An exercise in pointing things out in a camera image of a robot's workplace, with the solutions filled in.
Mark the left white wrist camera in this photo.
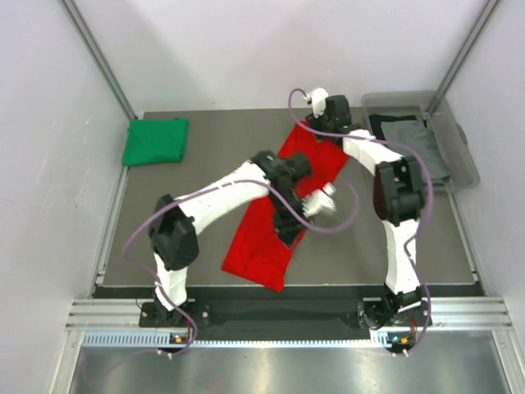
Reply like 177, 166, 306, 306
303, 182, 336, 218

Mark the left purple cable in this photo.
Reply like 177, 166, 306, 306
77, 182, 361, 383

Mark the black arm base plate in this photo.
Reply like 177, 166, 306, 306
139, 297, 436, 332

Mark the black t shirt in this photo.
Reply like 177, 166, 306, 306
368, 114, 422, 137

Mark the corner aluminium post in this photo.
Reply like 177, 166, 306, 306
425, 0, 502, 117
59, 0, 137, 120

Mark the purple cable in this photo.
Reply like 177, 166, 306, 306
287, 88, 435, 358
77, 182, 361, 383

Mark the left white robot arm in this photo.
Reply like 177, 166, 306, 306
148, 151, 312, 326

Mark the left corner aluminium post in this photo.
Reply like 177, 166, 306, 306
59, 0, 137, 120

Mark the red t shirt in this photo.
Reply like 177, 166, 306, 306
221, 126, 349, 291

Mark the right corner aluminium post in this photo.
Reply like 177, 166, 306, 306
425, 0, 502, 117

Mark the clear plastic bin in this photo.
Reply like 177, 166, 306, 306
361, 90, 480, 191

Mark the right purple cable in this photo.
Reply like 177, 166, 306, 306
287, 88, 435, 358

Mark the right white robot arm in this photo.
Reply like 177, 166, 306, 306
305, 88, 426, 329

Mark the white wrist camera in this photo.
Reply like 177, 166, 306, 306
305, 88, 329, 117
303, 182, 336, 218

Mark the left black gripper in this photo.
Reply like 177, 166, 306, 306
267, 187, 313, 248

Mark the folded green t shirt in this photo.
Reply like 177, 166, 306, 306
122, 118, 189, 167

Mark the slotted grey cable duct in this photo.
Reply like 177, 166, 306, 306
82, 331, 409, 350

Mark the grey t shirt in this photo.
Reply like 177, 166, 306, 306
381, 119, 450, 185

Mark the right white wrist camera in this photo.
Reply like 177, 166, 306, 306
305, 88, 329, 117

